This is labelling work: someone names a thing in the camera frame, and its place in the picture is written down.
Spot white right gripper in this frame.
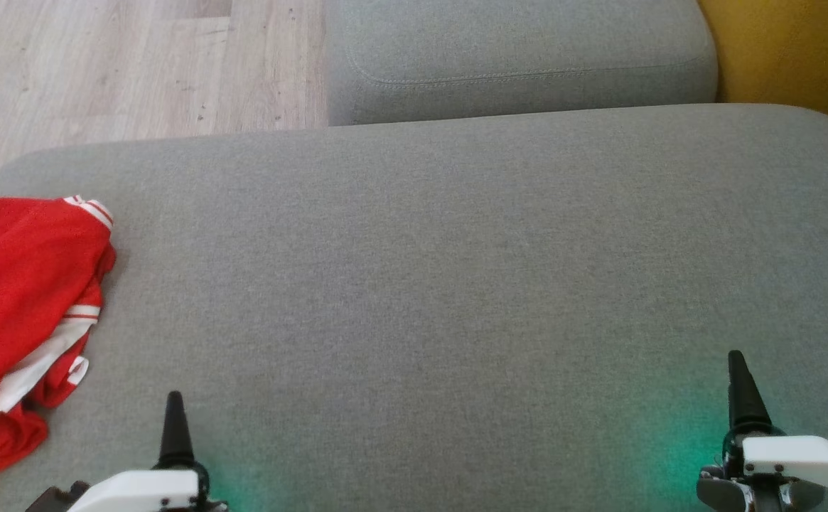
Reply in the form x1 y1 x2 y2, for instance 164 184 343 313
723 350 828 493

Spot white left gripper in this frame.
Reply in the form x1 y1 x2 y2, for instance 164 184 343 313
83 391 228 512

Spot red shirt white sleeves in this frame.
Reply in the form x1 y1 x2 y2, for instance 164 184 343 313
0 196 117 427

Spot grey fabric sofa seat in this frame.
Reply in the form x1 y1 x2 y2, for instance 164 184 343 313
0 103 828 512

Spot grey sofa cushion with seam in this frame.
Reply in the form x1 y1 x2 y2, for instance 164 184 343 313
325 0 719 127

